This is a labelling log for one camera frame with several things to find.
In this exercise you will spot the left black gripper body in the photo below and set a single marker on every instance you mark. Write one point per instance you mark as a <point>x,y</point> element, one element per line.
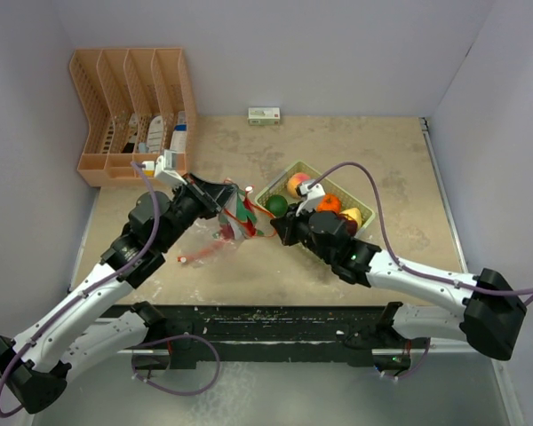
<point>186,209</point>

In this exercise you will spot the small orange pumpkin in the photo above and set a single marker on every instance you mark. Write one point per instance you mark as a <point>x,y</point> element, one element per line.
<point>330,202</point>

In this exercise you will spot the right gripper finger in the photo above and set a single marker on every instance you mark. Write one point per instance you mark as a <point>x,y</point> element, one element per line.
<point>291,217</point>
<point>285,229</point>

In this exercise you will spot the light green plastic basket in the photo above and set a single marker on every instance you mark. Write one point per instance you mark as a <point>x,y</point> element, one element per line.
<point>279,187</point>

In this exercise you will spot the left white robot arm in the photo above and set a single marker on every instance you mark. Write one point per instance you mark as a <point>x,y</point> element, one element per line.
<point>38,364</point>

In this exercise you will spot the dark red apple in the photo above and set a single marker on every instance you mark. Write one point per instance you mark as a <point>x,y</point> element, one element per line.
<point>351,227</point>

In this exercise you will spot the peach fruit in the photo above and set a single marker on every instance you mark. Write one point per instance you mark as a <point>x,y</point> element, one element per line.
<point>294,181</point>

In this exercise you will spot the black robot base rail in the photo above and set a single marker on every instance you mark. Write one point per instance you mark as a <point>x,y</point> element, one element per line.
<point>359,336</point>

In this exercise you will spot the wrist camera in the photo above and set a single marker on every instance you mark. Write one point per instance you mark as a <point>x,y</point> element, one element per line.
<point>310,194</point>
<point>163,169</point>

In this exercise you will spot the pink dragon fruit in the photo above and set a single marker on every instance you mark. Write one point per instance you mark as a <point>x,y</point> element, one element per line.
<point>238,221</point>

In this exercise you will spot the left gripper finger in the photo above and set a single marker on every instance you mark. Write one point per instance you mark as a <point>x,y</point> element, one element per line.
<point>199,186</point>
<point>221,195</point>

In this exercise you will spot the green avocado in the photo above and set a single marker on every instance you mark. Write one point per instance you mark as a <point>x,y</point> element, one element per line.
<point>277,205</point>

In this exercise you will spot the orange plastic file organizer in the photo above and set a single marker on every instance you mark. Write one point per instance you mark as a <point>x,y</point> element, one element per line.
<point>121,90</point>

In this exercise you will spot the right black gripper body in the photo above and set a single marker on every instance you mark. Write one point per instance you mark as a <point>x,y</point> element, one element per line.
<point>307,238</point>

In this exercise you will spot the yellow potato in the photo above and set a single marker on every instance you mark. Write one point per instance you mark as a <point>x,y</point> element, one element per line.
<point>354,215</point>

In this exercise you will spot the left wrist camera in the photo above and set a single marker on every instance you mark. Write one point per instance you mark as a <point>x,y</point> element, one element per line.
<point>163,169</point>

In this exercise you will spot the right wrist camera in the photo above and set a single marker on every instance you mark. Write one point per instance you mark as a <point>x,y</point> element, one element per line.
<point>310,194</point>

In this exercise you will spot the small green white box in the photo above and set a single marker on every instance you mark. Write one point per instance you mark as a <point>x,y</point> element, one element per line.
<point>264,116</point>

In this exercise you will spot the clear zip top bag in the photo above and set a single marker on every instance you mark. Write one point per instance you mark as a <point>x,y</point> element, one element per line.
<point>217,245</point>

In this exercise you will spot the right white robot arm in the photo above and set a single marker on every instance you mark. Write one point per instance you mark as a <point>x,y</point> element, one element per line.
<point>481,310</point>

